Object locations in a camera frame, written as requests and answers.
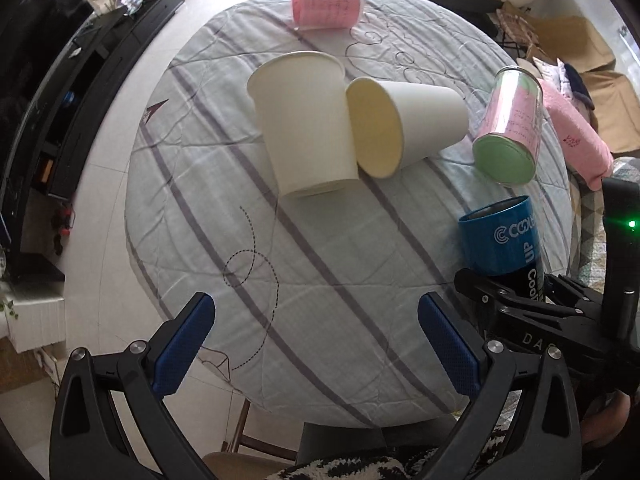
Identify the lying white paper cup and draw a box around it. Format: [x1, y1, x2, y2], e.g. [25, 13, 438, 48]
[346, 77, 469, 179]

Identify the glass snow globe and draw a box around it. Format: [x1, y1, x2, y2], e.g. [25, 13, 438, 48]
[116, 0, 144, 16]

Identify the small pink cup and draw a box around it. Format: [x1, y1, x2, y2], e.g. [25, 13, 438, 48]
[291, 0, 364, 30]

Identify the geometric patterned quilt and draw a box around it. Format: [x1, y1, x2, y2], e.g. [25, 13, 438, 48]
[568, 170, 606, 292]

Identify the striped light quilted tablecloth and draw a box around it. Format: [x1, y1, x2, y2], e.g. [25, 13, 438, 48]
[124, 0, 574, 429]

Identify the blue metal can cup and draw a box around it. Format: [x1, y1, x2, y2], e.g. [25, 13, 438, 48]
[458, 195, 544, 300]

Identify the brown cardboard box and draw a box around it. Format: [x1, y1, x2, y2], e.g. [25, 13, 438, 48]
[497, 2, 639, 156]

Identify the upright white paper cup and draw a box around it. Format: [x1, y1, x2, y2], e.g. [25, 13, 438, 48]
[246, 51, 358, 197]

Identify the black tv cabinet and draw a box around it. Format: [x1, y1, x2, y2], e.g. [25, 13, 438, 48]
[1, 0, 184, 283]

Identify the black television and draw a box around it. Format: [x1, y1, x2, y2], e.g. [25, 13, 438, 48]
[1, 0, 93, 132]

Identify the pink towel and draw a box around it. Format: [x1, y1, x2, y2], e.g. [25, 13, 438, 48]
[539, 79, 614, 191]

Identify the pink green plastic cup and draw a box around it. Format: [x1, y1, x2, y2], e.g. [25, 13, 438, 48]
[472, 66, 544, 186]

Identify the person right hand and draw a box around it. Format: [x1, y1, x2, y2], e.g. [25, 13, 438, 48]
[580, 392, 631, 448]

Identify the wooden stool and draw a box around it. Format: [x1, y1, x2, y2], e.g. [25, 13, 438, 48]
[203, 400, 297, 480]

